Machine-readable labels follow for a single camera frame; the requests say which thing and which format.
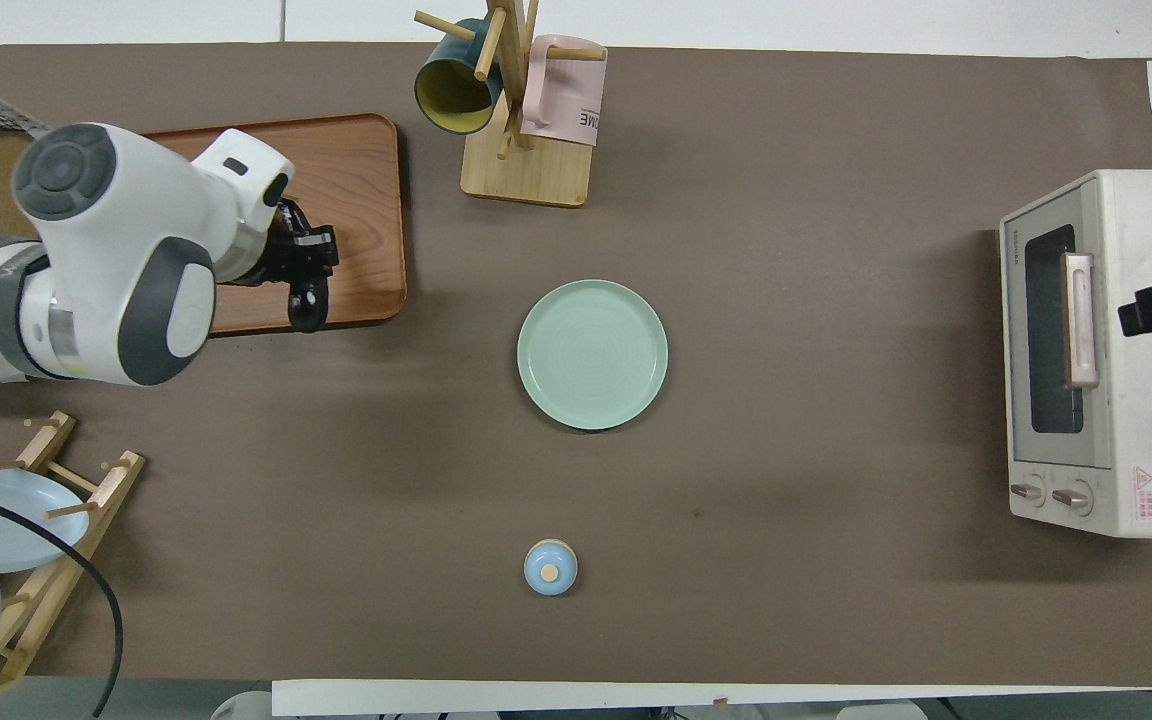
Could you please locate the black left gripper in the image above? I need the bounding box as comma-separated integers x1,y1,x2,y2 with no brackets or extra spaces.
256,200,339,303

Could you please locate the dark purple eggplant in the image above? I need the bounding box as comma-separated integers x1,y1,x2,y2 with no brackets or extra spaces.
288,283,329,334

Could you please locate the brown wooden tray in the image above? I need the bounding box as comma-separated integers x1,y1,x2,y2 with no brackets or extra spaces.
141,112,408,336

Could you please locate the dark blue mug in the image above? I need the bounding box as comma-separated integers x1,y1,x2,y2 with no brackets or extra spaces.
414,18,505,136

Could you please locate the wooden mug tree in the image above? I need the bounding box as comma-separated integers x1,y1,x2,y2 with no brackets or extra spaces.
413,0,607,209

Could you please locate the wooden plate rack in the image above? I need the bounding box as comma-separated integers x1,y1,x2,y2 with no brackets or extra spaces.
0,410,147,713

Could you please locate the light green plate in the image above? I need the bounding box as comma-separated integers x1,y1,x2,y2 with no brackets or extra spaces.
516,279,670,433

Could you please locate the pink mug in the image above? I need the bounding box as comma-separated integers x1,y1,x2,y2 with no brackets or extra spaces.
521,35,609,148

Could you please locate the small blue dome bell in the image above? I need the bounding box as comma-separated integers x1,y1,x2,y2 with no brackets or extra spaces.
523,538,579,598

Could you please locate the light blue plate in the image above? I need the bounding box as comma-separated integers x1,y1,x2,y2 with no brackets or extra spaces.
0,463,92,575

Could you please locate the brown table mat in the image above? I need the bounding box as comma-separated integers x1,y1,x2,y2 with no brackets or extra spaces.
0,42,1152,689

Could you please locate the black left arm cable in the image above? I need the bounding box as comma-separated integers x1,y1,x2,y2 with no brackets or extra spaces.
0,480,125,720

